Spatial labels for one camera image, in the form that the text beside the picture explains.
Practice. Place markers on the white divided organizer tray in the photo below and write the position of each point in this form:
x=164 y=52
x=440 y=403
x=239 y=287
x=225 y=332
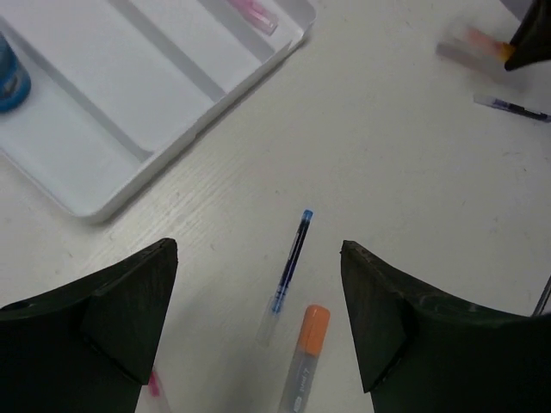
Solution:
x=120 y=88

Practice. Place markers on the green pen refill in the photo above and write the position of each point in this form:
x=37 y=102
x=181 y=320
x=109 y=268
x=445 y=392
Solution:
x=543 y=305

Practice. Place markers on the blue correction tape roll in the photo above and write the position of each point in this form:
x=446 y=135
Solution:
x=15 y=80

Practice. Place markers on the dark blue pen refill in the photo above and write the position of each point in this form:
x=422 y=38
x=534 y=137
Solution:
x=509 y=107

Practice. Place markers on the purple cap highlighter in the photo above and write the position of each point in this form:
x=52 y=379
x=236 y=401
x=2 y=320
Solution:
x=256 y=14

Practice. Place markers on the orange cap highlighter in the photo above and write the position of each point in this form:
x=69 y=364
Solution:
x=304 y=362

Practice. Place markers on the yellow cap highlighter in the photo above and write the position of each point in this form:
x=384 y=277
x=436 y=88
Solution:
x=475 y=50

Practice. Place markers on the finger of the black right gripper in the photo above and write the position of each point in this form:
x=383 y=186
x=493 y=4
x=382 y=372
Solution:
x=531 y=41

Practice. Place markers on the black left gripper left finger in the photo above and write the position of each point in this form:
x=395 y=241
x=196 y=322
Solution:
x=90 y=345

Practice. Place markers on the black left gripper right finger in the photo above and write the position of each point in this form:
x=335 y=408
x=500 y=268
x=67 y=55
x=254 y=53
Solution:
x=420 y=349

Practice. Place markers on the red pen refill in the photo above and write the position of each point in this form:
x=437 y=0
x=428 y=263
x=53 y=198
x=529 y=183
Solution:
x=157 y=395

